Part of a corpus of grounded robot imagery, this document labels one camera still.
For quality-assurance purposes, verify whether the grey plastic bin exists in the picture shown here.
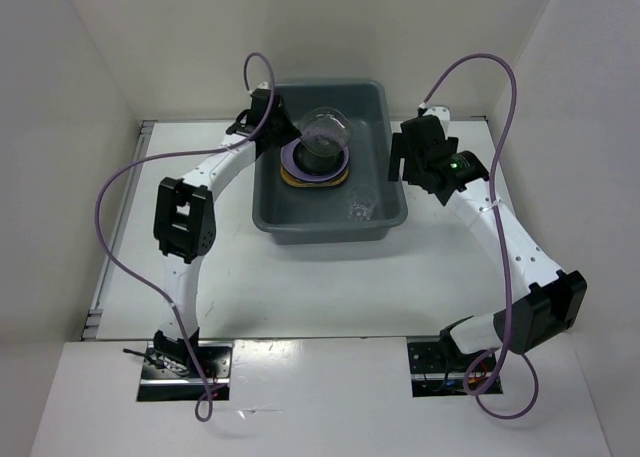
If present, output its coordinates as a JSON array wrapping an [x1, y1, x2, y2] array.
[[252, 78, 408, 245]]

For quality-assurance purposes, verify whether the woven bamboo square tray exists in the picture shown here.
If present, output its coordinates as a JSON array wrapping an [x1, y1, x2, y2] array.
[[280, 165, 349, 189]]

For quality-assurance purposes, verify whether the black round plate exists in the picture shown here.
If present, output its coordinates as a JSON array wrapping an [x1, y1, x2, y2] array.
[[293, 143, 345, 176]]

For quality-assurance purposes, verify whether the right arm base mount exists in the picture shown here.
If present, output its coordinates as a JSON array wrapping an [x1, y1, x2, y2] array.
[[407, 337, 478, 398]]

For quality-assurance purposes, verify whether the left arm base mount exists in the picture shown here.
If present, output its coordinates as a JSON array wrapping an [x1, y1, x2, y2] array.
[[123, 341, 233, 402]]

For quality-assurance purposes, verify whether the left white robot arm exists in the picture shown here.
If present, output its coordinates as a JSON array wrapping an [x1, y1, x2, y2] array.
[[153, 86, 300, 377]]

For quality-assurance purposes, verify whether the clear plastic cup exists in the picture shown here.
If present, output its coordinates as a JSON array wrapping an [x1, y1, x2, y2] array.
[[346, 185, 378, 222]]

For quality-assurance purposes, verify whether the purple round plate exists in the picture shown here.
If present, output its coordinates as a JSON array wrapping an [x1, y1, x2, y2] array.
[[280, 140, 350, 182]]

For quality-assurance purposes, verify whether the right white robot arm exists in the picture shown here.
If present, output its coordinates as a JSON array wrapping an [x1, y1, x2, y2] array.
[[388, 104, 587, 370]]

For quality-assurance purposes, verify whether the clear square small dish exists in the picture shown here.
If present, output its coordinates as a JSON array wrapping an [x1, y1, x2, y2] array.
[[297, 107, 353, 157]]

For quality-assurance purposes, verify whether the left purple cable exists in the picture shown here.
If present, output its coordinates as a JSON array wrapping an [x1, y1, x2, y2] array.
[[94, 51, 279, 423]]

